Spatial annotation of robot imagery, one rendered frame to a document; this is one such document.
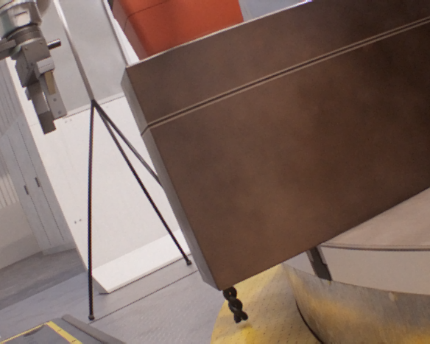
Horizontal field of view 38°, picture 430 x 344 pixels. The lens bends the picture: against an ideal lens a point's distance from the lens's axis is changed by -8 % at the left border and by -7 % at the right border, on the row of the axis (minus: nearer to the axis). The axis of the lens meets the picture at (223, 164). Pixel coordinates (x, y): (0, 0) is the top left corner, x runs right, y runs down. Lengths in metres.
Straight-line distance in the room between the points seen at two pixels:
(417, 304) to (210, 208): 0.35
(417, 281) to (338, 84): 0.40
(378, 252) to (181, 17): 0.48
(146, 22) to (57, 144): 3.00
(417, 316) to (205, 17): 0.57
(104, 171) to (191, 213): 3.08
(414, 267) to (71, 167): 3.32
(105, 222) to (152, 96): 3.04
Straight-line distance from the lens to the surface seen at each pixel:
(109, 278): 3.90
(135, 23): 1.06
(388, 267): 0.90
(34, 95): 1.29
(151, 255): 4.04
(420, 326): 0.96
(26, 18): 1.22
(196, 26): 1.07
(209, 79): 1.04
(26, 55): 1.17
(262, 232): 1.04
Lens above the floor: 0.51
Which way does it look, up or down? 1 degrees down
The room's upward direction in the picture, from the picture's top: 23 degrees counter-clockwise
